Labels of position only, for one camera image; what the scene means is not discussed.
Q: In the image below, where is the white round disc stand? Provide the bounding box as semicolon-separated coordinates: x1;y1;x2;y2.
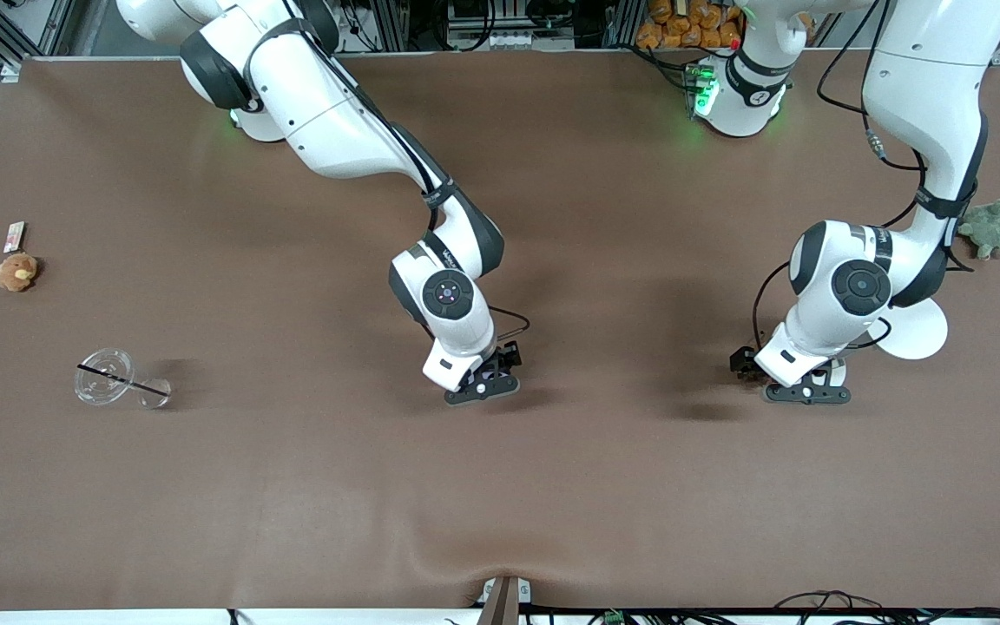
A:
826;298;950;389

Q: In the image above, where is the brown plush toy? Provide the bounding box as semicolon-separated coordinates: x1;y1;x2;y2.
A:
0;253;42;293

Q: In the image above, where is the brown table cover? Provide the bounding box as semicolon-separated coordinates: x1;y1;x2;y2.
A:
0;48;1000;613

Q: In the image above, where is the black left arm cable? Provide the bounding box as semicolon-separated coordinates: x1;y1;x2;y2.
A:
750;0;978;352

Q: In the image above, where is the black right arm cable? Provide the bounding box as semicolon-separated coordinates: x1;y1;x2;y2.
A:
326;52;532;342

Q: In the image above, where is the black floor cable bundle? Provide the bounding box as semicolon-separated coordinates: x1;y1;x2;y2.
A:
769;589;1000;625

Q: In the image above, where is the orange bag pile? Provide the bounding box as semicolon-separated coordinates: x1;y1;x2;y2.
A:
635;0;742;50

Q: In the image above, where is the green plush toy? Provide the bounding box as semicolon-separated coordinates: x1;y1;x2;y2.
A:
957;198;1000;261

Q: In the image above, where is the clear plastic cup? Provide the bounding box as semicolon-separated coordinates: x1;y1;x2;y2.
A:
74;348;174;410

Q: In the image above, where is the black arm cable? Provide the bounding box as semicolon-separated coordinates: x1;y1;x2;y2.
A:
750;0;978;352
326;52;532;342

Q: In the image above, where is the black drinking straw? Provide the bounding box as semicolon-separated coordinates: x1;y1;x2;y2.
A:
76;364;170;399

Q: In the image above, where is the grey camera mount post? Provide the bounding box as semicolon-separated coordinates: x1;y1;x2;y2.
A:
475;575;532;625

